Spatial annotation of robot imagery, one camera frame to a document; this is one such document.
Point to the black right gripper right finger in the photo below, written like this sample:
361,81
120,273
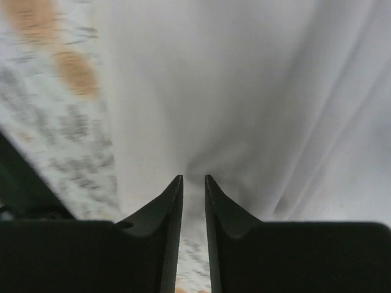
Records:
249,255

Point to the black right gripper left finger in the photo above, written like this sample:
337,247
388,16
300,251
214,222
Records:
136,254

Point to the white t shirt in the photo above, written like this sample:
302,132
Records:
285,103

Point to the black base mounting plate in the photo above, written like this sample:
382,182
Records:
23,192

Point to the floral patterned table mat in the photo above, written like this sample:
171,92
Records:
64,106

